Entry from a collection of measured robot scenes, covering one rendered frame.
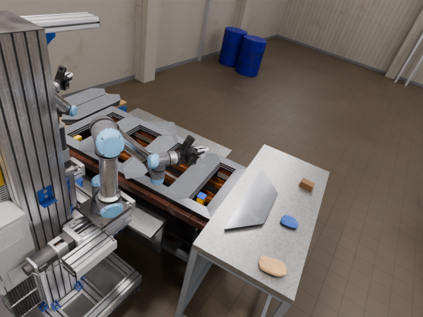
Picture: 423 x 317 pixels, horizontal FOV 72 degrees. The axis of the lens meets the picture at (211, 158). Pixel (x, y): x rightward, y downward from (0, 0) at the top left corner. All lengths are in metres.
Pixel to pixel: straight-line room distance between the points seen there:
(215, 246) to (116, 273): 1.08
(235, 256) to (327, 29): 10.37
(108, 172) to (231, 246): 0.81
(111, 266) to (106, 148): 1.45
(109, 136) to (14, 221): 0.62
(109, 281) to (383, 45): 10.41
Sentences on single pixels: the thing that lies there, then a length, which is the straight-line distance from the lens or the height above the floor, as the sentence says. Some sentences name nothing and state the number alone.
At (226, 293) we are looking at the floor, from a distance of 2.82.
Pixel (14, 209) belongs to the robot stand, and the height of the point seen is 1.23.
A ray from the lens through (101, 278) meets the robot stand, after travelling 2.57.
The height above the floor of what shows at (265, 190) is 1.07.
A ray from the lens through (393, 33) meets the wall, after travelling 11.26.
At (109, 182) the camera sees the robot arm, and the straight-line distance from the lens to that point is 1.50.
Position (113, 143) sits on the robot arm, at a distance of 1.33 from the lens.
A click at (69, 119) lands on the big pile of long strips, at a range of 3.04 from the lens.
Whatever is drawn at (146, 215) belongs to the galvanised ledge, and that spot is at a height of 0.68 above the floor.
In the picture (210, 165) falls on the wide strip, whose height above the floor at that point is 0.86.
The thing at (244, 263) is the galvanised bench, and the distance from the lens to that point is 1.71.
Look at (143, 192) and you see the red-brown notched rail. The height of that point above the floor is 0.83.
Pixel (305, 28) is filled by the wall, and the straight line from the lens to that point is 11.73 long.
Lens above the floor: 2.42
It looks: 36 degrees down
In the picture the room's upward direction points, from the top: 13 degrees clockwise
